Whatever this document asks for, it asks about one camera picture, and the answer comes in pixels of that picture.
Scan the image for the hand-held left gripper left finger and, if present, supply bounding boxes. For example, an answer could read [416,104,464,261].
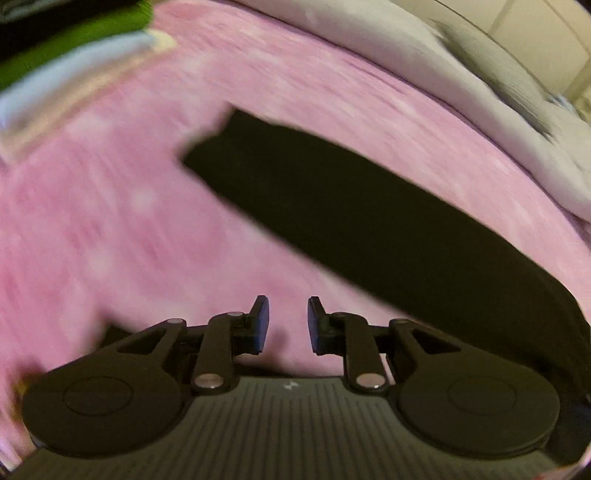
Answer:
[117,295,271,395]

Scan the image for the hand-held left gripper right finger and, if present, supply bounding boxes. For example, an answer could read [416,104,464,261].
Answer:
[307,296,455,394]

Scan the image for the black pants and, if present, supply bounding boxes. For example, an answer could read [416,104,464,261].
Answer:
[180,107,591,467]

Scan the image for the stack of folded clothes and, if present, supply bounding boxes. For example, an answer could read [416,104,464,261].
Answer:
[0,28,178,162]

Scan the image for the pink floral blanket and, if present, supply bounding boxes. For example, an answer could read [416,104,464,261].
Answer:
[0,0,591,467]

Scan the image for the grey ribbed quilt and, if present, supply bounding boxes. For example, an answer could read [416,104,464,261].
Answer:
[240,0,591,222]

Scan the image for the folded light blue garment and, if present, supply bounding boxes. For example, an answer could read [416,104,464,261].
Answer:
[0,32,158,127]

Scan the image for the folded green garment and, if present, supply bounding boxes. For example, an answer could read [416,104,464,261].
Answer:
[0,0,155,90]

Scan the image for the folded black garment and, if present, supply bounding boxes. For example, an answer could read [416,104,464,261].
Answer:
[0,0,139,63]

